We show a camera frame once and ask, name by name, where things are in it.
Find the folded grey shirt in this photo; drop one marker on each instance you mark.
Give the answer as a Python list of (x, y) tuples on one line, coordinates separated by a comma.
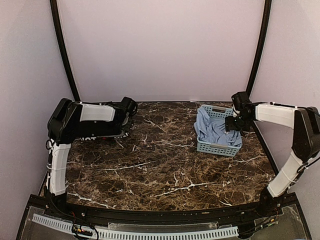
[(124, 133)]

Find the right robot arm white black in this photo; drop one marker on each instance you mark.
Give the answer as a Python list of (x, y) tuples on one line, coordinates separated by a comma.
[(301, 125)]

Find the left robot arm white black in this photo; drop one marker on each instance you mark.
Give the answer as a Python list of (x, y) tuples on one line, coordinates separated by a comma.
[(77, 120)]

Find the black front rail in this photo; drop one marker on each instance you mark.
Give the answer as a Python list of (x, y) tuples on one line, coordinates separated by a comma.
[(231, 215)]

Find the small circuit board with wires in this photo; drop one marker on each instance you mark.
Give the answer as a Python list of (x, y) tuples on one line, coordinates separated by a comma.
[(84, 231)]

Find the left black frame post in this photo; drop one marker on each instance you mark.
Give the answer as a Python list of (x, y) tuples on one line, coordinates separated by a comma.
[(63, 50)]

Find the folded black red printed shirt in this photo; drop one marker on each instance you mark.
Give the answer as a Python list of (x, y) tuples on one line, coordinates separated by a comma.
[(95, 136)]

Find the black frame post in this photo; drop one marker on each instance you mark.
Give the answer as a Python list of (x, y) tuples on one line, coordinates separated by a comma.
[(63, 50), (260, 46)]

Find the light blue long sleeve shirt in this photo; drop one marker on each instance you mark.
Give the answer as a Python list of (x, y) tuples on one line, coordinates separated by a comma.
[(213, 131)]

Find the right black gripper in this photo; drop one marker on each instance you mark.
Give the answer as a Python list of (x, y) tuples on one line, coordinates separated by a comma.
[(230, 125)]

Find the right black frame post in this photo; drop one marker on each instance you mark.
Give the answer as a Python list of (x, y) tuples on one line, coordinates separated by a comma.
[(260, 46)]

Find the light blue plastic basket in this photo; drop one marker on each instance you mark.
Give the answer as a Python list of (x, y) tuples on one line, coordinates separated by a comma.
[(217, 112)]

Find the white slotted cable duct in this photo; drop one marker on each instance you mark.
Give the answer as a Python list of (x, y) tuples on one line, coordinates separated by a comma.
[(109, 234)]

